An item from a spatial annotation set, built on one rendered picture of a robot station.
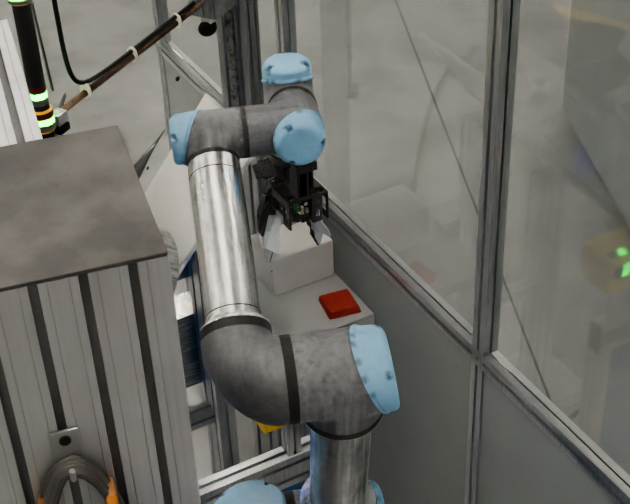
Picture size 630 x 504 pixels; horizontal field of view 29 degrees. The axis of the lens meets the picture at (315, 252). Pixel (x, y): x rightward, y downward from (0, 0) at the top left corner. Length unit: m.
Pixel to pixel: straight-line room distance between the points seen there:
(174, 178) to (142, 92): 2.98
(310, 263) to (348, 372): 1.42
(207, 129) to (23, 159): 0.51
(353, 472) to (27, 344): 0.72
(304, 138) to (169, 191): 1.05
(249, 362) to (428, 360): 1.30
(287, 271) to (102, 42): 3.45
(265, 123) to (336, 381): 0.41
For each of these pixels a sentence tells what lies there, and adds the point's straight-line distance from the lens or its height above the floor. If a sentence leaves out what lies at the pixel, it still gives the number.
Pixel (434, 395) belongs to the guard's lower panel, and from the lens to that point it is 2.86.
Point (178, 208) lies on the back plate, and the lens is 2.72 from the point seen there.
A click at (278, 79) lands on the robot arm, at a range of 1.84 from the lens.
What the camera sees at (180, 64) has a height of 0.99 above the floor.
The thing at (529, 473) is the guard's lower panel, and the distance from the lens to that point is 2.61.
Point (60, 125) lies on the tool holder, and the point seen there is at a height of 1.53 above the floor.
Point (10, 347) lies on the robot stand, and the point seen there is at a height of 1.96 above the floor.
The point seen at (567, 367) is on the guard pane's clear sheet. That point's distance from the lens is 2.36.
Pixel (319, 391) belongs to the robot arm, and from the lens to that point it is 1.55.
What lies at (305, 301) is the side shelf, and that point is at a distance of 2.95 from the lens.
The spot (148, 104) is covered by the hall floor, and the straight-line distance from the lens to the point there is 5.63.
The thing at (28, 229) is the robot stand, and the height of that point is 2.03.
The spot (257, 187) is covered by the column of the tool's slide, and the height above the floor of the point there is 1.00.
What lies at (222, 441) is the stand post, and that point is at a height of 0.49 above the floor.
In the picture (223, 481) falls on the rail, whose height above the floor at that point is 0.86.
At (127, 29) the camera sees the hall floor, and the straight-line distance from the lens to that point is 6.35.
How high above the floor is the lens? 2.68
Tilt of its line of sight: 36 degrees down
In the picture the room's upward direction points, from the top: 3 degrees counter-clockwise
